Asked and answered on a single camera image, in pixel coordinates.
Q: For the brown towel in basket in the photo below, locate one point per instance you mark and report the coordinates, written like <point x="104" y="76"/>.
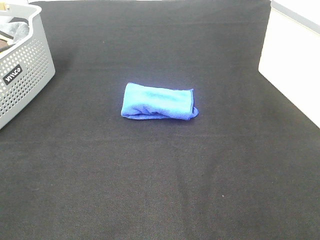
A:
<point x="4" y="45"/>

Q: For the grey towel in basket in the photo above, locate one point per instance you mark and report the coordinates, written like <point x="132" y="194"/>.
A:
<point x="16" y="29"/>

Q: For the blue microfiber towel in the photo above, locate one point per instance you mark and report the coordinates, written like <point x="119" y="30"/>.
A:
<point x="153" y="103"/>

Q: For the grey perforated laundry basket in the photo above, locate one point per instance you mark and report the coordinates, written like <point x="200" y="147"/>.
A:
<point x="25" y="68"/>

